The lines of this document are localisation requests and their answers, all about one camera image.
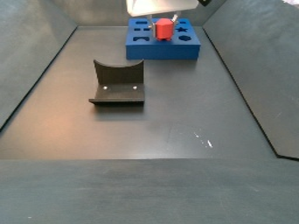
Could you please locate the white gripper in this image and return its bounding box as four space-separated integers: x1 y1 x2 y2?
125 0 198 34

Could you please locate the red three prong object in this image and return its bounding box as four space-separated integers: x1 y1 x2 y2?
154 18 173 41

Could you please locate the blue shape sorter block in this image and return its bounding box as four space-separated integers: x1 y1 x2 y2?
125 18 201 60

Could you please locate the black curved holder stand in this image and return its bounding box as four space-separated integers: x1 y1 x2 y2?
88 60 145 105

